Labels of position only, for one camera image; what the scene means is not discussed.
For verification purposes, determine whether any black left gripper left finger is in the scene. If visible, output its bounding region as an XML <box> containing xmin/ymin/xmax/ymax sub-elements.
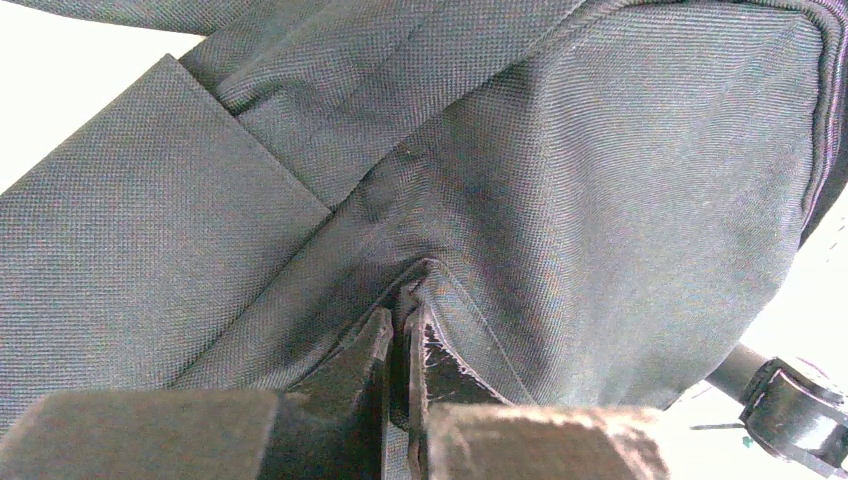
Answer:
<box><xmin>1</xmin><ymin>308</ymin><xmax>393</xmax><ymax>479</ymax></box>

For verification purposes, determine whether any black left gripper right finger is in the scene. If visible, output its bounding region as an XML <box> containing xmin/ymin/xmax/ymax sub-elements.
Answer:
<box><xmin>404</xmin><ymin>305</ymin><xmax>670</xmax><ymax>479</ymax></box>

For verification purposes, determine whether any black student backpack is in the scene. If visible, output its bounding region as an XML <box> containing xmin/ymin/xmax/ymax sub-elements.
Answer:
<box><xmin>0</xmin><ymin>0</ymin><xmax>848</xmax><ymax>439</ymax></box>

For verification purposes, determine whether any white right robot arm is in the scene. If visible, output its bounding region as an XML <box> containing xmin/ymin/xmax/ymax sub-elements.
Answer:
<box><xmin>706</xmin><ymin>343</ymin><xmax>847</xmax><ymax>479</ymax></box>

